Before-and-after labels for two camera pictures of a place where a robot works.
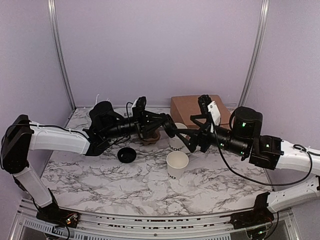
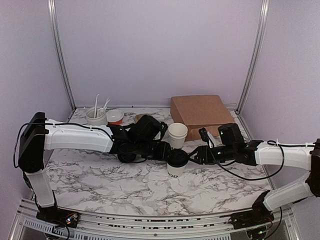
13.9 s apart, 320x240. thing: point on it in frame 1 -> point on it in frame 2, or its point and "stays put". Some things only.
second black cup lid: [126, 155] stays put
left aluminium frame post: [56, 33] stays put
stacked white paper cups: [175, 143] stays put
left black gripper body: [140, 127] -> [158, 154]
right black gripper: [204, 131] -> [202, 150]
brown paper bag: [184, 107] stays put
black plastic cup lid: [169, 125] -> [177, 158]
